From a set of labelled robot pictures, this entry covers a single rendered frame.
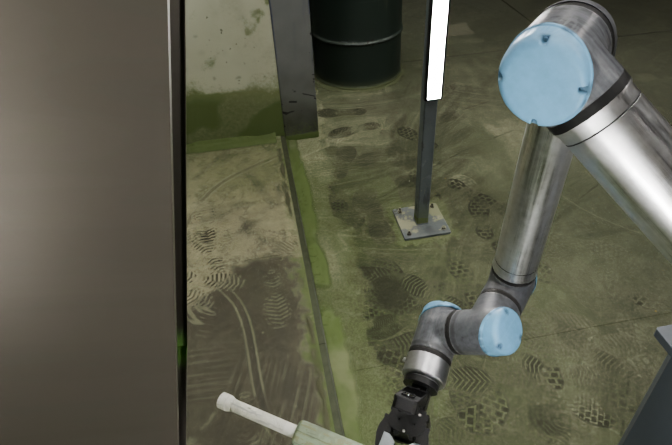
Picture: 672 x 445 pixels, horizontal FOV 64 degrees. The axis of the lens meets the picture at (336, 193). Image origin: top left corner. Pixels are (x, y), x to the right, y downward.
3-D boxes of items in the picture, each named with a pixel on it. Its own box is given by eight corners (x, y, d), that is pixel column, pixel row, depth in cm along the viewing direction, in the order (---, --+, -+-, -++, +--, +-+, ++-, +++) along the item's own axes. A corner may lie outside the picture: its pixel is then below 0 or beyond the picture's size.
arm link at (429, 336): (452, 295, 112) (416, 298, 119) (436, 349, 105) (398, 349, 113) (476, 320, 116) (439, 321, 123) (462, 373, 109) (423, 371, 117)
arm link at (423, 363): (449, 358, 106) (403, 344, 110) (442, 382, 103) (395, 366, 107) (450, 376, 113) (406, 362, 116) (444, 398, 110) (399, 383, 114)
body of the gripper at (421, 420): (424, 456, 104) (441, 397, 111) (421, 443, 98) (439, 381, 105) (387, 441, 107) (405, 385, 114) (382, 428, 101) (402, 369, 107)
